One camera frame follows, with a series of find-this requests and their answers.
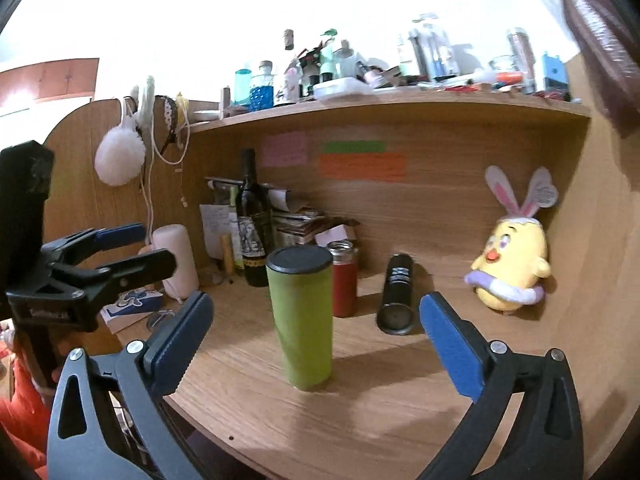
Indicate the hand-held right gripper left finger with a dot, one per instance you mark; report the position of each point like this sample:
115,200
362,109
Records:
182,335

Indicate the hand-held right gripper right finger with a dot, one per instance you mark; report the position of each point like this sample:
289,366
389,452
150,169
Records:
450,340

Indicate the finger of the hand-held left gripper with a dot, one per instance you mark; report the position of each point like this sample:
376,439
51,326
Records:
120,234
135,269

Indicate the green cup with black lid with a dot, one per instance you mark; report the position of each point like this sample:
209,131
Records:
302,325

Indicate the blue white tissue pack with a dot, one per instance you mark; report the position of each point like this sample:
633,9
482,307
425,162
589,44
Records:
127,305

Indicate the white cylindrical lamp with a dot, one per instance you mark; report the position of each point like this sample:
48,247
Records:
175,255

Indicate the black cylindrical bottle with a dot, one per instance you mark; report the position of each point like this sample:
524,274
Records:
397,295

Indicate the white fluffy pompom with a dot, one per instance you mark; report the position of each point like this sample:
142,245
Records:
119,152

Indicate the white paper notes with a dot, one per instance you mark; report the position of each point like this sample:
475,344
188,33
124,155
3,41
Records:
215,225

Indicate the yellow wooden stick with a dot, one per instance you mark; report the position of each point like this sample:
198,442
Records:
228,255

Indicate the yellow chick plush toy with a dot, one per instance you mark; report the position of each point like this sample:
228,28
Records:
515,260

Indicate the red thermos bottle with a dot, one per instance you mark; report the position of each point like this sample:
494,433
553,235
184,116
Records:
345,285

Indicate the dark wine bottle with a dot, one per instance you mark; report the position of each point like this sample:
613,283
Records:
252,230

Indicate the black headband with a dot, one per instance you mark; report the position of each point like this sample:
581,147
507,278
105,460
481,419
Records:
171,115

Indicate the stack of books and papers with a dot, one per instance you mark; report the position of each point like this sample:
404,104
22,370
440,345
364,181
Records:
305,225

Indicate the person's orange clothing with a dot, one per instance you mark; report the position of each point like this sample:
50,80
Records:
20,410

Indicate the pink sticky note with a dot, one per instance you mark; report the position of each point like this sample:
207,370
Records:
284,149

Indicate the teal plastic bottle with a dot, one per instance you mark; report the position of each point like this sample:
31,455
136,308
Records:
242,87

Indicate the orange sticky note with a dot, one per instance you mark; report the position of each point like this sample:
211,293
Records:
362,167

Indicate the blue patterned glass bottle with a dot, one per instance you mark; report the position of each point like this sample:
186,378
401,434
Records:
261,91

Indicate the green sticky note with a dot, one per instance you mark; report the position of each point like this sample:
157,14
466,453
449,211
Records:
355,147

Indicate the white flat box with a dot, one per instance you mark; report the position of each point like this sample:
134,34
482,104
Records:
340,88

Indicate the blue plastic box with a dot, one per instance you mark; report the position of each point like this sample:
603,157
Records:
555,77

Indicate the tall glass jar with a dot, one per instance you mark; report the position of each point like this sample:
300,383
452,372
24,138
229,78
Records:
519,60

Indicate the brown curtain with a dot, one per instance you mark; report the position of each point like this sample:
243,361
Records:
602,35

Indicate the wooden wall cabinet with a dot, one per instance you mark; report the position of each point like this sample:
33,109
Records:
50,80

